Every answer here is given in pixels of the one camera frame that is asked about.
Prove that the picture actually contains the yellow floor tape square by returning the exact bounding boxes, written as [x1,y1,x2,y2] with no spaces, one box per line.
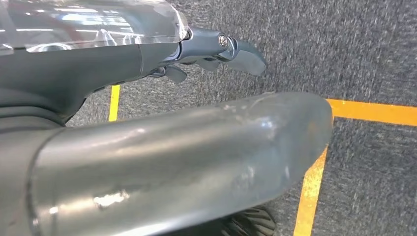
[293,98,417,236]

